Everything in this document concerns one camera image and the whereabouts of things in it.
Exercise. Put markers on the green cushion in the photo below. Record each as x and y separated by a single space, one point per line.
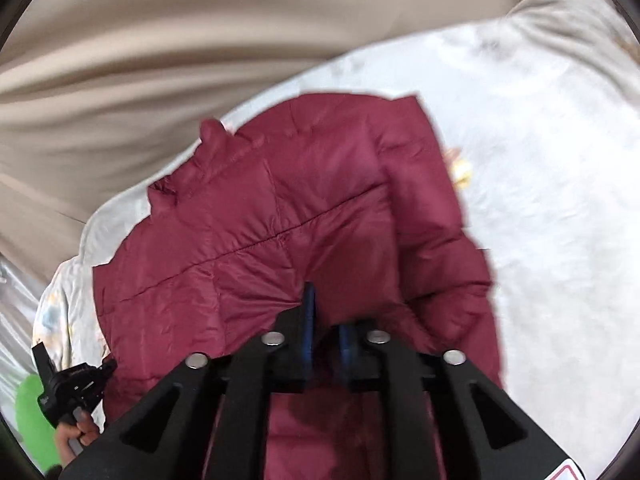
36 433

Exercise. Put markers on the maroon quilted puffer jacket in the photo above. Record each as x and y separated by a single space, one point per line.
349 193

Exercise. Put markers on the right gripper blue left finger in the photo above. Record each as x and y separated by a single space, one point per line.
305 333

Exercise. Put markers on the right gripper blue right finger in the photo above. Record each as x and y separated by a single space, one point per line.
349 350

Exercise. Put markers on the beige fabric drape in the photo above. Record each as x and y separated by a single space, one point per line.
97 95

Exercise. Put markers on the person's left hand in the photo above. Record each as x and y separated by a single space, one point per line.
85 431

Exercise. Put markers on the white floral fleece blanket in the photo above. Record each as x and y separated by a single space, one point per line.
537 119

